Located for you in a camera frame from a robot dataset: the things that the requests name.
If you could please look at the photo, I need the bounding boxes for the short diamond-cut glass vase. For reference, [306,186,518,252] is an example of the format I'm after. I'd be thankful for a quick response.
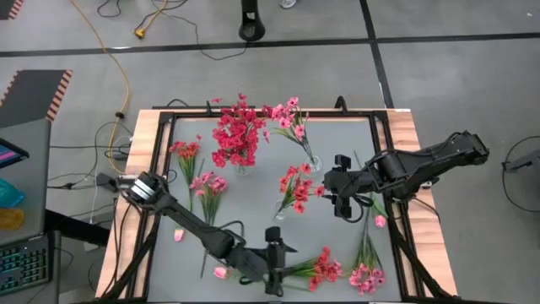
[304,155,324,176]

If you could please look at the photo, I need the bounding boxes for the orange-red flower bunch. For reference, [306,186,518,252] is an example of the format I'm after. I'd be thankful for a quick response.
[284,247,343,293]
[278,163,327,220]
[168,133,206,212]

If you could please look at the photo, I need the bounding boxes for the black table frame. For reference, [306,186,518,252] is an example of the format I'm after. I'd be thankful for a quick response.
[95,105,461,304]

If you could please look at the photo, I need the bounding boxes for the light wooden side board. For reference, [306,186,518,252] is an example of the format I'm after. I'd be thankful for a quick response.
[95,108,172,299]
[386,108,460,297]

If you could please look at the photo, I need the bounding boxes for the grey stand leg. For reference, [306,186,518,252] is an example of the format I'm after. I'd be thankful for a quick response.
[501,149,540,174]

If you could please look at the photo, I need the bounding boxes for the backlit black keyboard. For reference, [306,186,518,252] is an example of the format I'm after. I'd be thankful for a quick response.
[0,236,54,296]

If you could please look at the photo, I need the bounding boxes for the large black striped-edge mat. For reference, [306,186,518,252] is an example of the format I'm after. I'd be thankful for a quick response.
[0,69,74,130]

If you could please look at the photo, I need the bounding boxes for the tall smooth glass vase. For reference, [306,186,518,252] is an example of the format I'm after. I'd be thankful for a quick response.
[272,199,292,224]

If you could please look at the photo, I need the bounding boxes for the pink tulip with green stem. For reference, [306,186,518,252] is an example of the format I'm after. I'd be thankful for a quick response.
[173,158,206,243]
[213,264,312,293]
[353,149,387,230]

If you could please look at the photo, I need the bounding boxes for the grey desk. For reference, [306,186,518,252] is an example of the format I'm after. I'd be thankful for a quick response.
[0,117,52,246]

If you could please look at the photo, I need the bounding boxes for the teal plastic object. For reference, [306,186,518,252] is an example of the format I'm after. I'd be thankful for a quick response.
[0,176,25,209]

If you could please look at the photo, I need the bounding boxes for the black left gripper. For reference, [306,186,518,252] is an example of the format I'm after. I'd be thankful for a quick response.
[240,226,299,296]

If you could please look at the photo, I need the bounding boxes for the black floor cable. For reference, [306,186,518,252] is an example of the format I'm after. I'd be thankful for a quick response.
[96,0,248,62]

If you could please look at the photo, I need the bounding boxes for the tablet with lit screen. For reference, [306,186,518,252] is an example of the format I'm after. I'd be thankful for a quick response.
[0,137,30,170]

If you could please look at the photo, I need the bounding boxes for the long yellow extension cable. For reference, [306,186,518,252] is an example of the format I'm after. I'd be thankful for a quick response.
[68,0,131,164]

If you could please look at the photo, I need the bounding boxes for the small black striped-edge mat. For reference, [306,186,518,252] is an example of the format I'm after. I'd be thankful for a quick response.
[0,0,25,21]

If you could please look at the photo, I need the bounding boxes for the black tower stand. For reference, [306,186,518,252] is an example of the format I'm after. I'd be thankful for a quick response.
[238,0,267,42]

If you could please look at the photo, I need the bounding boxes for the yellow plastic object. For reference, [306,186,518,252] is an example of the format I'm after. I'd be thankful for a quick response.
[0,208,25,231]

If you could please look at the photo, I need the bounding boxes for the black angled bar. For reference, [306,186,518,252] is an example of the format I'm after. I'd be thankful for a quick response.
[44,209,111,248]

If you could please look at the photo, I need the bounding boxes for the yellow cable with plug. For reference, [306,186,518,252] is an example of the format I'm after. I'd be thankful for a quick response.
[133,0,170,40]

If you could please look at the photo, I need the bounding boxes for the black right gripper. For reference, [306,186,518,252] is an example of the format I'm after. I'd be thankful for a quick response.
[323,154,372,220]

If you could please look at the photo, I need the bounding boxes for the pink flower bunch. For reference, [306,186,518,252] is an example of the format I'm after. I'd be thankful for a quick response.
[188,169,230,280]
[262,95,317,166]
[348,210,386,296]

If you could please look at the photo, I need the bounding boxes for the black power brick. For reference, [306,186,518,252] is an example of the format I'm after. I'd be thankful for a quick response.
[95,171,119,189]

